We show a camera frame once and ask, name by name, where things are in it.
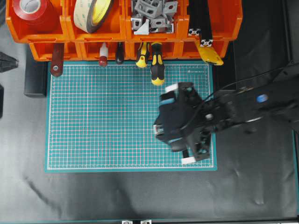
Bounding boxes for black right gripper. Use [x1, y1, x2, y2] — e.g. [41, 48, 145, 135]
[153, 82, 212, 164]

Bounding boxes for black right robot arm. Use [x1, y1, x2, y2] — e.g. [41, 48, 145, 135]
[153, 61, 299, 164]

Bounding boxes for pile of grey corner brackets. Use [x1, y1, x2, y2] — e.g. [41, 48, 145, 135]
[130, 0, 178, 34]

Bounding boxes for large yellow black screwdriver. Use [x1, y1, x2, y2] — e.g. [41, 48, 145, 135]
[150, 42, 165, 86]

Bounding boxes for small yellow black screwdriver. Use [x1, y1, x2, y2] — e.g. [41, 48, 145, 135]
[135, 42, 150, 68]

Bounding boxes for orange lower bin knife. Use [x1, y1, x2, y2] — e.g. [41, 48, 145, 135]
[179, 41, 229, 60]

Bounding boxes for orange lower bin screwdrivers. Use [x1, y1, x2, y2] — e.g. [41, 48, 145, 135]
[125, 42, 183, 61]

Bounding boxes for yellow utility knife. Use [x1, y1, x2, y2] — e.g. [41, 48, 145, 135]
[194, 41, 224, 66]

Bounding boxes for green cutting mat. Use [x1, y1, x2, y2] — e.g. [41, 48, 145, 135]
[45, 61, 217, 173]

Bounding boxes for black aluminium profile right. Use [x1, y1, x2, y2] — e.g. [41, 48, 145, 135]
[199, 0, 213, 47]

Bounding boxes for black aluminium profile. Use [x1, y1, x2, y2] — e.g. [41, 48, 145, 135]
[187, 0, 201, 36]
[199, 0, 213, 47]

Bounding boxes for orange upper bin brackets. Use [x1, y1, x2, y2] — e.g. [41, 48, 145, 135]
[124, 0, 190, 42]

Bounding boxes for white glue bottle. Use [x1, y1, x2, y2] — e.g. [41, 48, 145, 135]
[100, 42, 108, 58]

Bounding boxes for black aluminium profile left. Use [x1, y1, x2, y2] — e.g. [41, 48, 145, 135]
[187, 0, 201, 36]

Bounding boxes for orange upper bin profiles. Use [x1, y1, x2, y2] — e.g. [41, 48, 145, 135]
[183, 0, 243, 43]

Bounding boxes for double-sided tape roll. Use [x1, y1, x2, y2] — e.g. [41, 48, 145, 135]
[73, 0, 114, 33]

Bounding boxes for orange lower bin brown tool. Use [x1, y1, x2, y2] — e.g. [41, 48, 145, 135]
[28, 42, 82, 62]

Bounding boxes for red tape roll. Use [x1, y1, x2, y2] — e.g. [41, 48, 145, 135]
[12, 0, 58, 25]

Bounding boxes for orange upper bin red tape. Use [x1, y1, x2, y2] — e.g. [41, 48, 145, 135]
[6, 0, 69, 43]

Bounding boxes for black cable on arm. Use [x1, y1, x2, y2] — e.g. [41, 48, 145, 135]
[179, 61, 297, 131]

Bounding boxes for black handled screwdriver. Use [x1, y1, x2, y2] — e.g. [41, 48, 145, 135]
[115, 42, 124, 64]

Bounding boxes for dark red handled tool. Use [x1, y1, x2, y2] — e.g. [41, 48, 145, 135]
[99, 56, 108, 67]

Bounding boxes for white corner bracket front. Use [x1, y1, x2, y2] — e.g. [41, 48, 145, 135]
[134, 19, 150, 35]

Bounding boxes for brown handled tool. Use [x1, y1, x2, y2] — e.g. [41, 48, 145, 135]
[50, 43, 64, 77]

